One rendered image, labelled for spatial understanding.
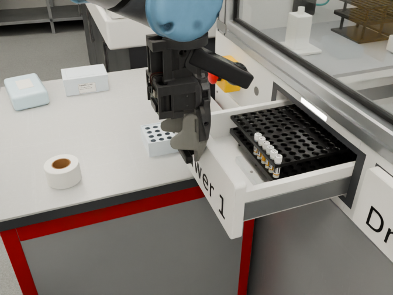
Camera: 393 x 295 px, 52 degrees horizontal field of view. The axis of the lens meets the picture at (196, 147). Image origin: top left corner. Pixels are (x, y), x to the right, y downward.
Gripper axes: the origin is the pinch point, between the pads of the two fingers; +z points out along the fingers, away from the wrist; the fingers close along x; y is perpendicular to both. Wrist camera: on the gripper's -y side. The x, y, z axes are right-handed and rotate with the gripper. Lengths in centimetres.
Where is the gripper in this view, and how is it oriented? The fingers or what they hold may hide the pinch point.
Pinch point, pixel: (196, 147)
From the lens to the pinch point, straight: 68.8
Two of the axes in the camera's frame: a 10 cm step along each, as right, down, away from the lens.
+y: -9.4, 1.8, -2.9
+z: -0.1, 8.3, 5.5
